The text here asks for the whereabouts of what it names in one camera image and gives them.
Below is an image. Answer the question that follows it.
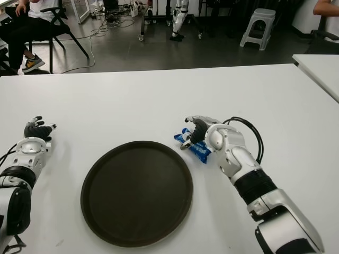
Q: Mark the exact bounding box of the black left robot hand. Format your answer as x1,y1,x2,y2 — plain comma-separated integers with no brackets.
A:
24,115,57,142

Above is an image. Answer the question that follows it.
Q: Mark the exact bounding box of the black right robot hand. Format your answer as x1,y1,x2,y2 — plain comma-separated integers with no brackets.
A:
184,115,226,151

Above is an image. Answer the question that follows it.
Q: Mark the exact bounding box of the blue Oreo cookie packet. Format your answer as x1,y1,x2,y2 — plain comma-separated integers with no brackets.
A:
173,127,212,165

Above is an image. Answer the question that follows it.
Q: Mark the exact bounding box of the round dark brown tray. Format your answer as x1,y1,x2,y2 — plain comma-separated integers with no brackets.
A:
80,140,194,248

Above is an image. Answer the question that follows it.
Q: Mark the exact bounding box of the seated person in black trousers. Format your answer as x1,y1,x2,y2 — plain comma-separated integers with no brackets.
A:
0,0,46,75

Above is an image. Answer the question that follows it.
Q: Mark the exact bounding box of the black folding chair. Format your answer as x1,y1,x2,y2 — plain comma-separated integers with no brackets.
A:
26,0,90,74

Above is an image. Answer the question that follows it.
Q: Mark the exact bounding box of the white humanoid robot leg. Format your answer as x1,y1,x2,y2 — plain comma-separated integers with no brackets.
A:
169,0,190,42

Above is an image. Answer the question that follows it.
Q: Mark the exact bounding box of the white framed glass panel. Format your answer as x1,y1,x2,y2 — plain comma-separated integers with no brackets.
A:
69,0,92,24

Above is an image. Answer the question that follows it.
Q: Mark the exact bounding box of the grey plastic stool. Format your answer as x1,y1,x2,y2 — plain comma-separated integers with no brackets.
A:
239,7,276,51

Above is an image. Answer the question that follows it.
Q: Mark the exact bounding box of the white bag on floor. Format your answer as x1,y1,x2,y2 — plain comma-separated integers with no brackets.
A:
129,1,140,18

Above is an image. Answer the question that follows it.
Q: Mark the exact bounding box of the white side table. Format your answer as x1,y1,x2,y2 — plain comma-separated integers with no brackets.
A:
291,54,339,104

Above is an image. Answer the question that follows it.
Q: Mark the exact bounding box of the black office chair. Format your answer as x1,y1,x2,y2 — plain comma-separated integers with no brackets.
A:
308,14,339,55

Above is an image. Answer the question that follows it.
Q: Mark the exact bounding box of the person in white shirt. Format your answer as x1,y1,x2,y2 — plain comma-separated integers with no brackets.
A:
313,0,339,16

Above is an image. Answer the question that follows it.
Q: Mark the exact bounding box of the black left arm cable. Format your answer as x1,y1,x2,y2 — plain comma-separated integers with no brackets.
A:
0,144,19,165

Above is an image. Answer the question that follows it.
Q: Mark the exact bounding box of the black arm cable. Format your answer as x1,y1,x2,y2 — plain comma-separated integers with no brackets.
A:
222,116,264,164
0,144,19,165

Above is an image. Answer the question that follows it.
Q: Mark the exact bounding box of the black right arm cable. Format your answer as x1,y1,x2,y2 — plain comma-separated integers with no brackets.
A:
222,116,264,164

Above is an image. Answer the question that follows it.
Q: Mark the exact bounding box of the white floor cable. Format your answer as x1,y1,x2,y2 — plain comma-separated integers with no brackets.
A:
60,21,112,74

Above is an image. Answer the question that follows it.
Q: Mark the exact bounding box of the black wheeled metal frame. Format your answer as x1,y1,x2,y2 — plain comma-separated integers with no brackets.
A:
137,0,204,42

